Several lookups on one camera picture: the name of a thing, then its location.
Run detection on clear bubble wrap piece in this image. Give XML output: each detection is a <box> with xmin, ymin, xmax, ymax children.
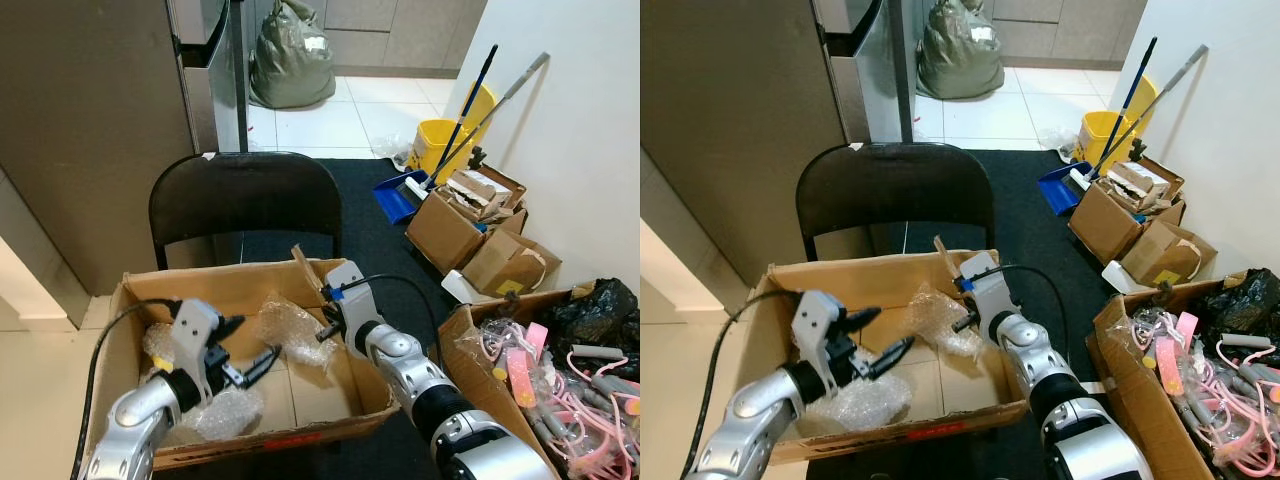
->
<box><xmin>185</xmin><ymin>385</ymin><xmax>266</xmax><ymax>441</ymax></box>
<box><xmin>258</xmin><ymin>295</ymin><xmax>336</xmax><ymax>366</ymax></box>
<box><xmin>905</xmin><ymin>285</ymin><xmax>976</xmax><ymax>356</ymax></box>
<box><xmin>140</xmin><ymin>322</ymin><xmax>181</xmax><ymax>376</ymax></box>
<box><xmin>815</xmin><ymin>372</ymin><xmax>916</xmax><ymax>431</ymax></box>

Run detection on large open cardboard box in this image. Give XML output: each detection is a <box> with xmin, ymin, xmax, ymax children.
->
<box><xmin>765</xmin><ymin>245</ymin><xmax>1031</xmax><ymax>466</ymax></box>
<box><xmin>78</xmin><ymin>255</ymin><xmax>401</xmax><ymax>471</ymax></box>

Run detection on black chair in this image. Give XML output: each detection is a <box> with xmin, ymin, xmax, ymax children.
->
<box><xmin>795</xmin><ymin>142</ymin><xmax>991</xmax><ymax>263</ymax></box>
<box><xmin>148</xmin><ymin>152</ymin><xmax>344</xmax><ymax>273</ymax></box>

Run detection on white plastic piece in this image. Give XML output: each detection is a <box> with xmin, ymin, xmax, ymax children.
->
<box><xmin>442</xmin><ymin>268</ymin><xmax>496</xmax><ymax>306</ymax></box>
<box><xmin>1100</xmin><ymin>260</ymin><xmax>1151</xmax><ymax>296</ymax></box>

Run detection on blue dustpan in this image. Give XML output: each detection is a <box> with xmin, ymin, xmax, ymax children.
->
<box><xmin>1037</xmin><ymin>160</ymin><xmax>1091</xmax><ymax>216</ymax></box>
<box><xmin>373</xmin><ymin>170</ymin><xmax>433</xmax><ymax>226</ymax></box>

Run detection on open brown cardboard box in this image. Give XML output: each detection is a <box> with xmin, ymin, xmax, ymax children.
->
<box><xmin>1068</xmin><ymin>155</ymin><xmax>1186</xmax><ymax>263</ymax></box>
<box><xmin>405</xmin><ymin>165</ymin><xmax>529</xmax><ymax>276</ymax></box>

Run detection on closed brown cardboard box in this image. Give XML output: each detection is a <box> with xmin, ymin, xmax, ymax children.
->
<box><xmin>1120</xmin><ymin>218</ymin><xmax>1219</xmax><ymax>289</ymax></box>
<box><xmin>460</xmin><ymin>228</ymin><xmax>563</xmax><ymax>299</ymax></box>

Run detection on clear plastic bag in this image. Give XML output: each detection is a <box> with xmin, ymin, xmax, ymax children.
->
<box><xmin>370</xmin><ymin>130</ymin><xmax>421</xmax><ymax>161</ymax></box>
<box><xmin>1035</xmin><ymin>122</ymin><xmax>1081</xmax><ymax>151</ymax></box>

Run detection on yellow mop bucket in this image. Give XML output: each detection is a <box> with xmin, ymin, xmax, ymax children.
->
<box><xmin>412</xmin><ymin>82</ymin><xmax>496</xmax><ymax>186</ymax></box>
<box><xmin>1075</xmin><ymin>75</ymin><xmax>1166</xmax><ymax>176</ymax></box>

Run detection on steel fridge door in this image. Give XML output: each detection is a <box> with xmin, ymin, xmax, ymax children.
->
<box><xmin>812</xmin><ymin>0</ymin><xmax>919</xmax><ymax>146</ymax></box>
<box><xmin>168</xmin><ymin>0</ymin><xmax>251</xmax><ymax>156</ymax></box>

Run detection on grey brown tall cabinet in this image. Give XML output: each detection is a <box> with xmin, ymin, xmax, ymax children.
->
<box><xmin>0</xmin><ymin>0</ymin><xmax>201</xmax><ymax>296</ymax></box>
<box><xmin>640</xmin><ymin>0</ymin><xmax>851</xmax><ymax>286</ymax></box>

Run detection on black plastic bag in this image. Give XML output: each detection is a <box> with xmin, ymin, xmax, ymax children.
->
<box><xmin>540</xmin><ymin>278</ymin><xmax>641</xmax><ymax>351</ymax></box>
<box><xmin>1190</xmin><ymin>268</ymin><xmax>1280</xmax><ymax>346</ymax></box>

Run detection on green garbage bag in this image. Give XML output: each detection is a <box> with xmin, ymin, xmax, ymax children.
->
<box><xmin>248</xmin><ymin>0</ymin><xmax>338</xmax><ymax>109</ymax></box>
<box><xmin>915</xmin><ymin>0</ymin><xmax>1006</xmax><ymax>101</ymax></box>

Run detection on grey kitchen cabinets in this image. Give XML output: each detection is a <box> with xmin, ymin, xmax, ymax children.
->
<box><xmin>985</xmin><ymin>0</ymin><xmax>1151</xmax><ymax>66</ymax></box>
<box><xmin>275</xmin><ymin>0</ymin><xmax>491</xmax><ymax>76</ymax></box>

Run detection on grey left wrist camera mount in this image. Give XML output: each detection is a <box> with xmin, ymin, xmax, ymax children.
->
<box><xmin>170</xmin><ymin>298</ymin><xmax>226</xmax><ymax>401</ymax></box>
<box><xmin>795</xmin><ymin>290</ymin><xmax>851</xmax><ymax>396</ymax></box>

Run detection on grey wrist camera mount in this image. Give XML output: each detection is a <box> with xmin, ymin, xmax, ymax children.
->
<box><xmin>320</xmin><ymin>258</ymin><xmax>373</xmax><ymax>326</ymax></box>
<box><xmin>955</xmin><ymin>250</ymin><xmax>1006</xmax><ymax>316</ymax></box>
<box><xmin>170</xmin><ymin>298</ymin><xmax>226</xmax><ymax>401</ymax></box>
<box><xmin>795</xmin><ymin>290</ymin><xmax>851</xmax><ymax>396</ymax></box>

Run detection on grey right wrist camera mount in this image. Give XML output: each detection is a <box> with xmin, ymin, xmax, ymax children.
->
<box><xmin>320</xmin><ymin>258</ymin><xmax>373</xmax><ymax>326</ymax></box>
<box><xmin>955</xmin><ymin>250</ymin><xmax>1006</xmax><ymax>316</ymax></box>

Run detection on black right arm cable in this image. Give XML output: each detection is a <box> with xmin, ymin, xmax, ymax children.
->
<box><xmin>995</xmin><ymin>262</ymin><xmax>1079</xmax><ymax>381</ymax></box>
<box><xmin>360</xmin><ymin>273</ymin><xmax>446</xmax><ymax>366</ymax></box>

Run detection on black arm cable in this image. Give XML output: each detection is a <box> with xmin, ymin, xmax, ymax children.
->
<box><xmin>995</xmin><ymin>262</ymin><xmax>1079</xmax><ymax>381</ymax></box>
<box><xmin>360</xmin><ymin>273</ymin><xmax>446</xmax><ymax>366</ymax></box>
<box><xmin>700</xmin><ymin>288</ymin><xmax>813</xmax><ymax>479</ymax></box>
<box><xmin>72</xmin><ymin>297</ymin><xmax>183</xmax><ymax>476</ymax></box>

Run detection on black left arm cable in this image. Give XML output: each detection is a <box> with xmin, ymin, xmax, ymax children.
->
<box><xmin>700</xmin><ymin>288</ymin><xmax>813</xmax><ymax>479</ymax></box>
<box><xmin>72</xmin><ymin>297</ymin><xmax>183</xmax><ymax>476</ymax></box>

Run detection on cardboard box of pink cables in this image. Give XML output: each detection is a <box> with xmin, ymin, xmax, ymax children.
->
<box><xmin>1085</xmin><ymin>270</ymin><xmax>1280</xmax><ymax>480</ymax></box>
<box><xmin>437</xmin><ymin>285</ymin><xmax>641</xmax><ymax>480</ymax></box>

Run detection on pink flat strap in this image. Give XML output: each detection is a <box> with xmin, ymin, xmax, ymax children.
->
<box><xmin>505</xmin><ymin>322</ymin><xmax>551</xmax><ymax>406</ymax></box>
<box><xmin>1150</xmin><ymin>312</ymin><xmax>1201</xmax><ymax>396</ymax></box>

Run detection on blue handled mop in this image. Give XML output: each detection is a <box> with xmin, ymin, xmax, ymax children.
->
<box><xmin>425</xmin><ymin>43</ymin><xmax>501</xmax><ymax>191</ymax></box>
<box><xmin>1088</xmin><ymin>36</ymin><xmax>1161</xmax><ymax>181</ymax></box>

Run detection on pink cable bundle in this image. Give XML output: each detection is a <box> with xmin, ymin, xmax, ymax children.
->
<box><xmin>1130</xmin><ymin>305</ymin><xmax>1280</xmax><ymax>480</ymax></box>
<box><xmin>475</xmin><ymin>320</ymin><xmax>641</xmax><ymax>480</ymax></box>

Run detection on grey handled broom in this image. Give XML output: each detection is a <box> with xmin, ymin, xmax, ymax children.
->
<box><xmin>1070</xmin><ymin>43</ymin><xmax>1211</xmax><ymax>191</ymax></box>
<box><xmin>405</xmin><ymin>50</ymin><xmax>553</xmax><ymax>201</ymax></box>

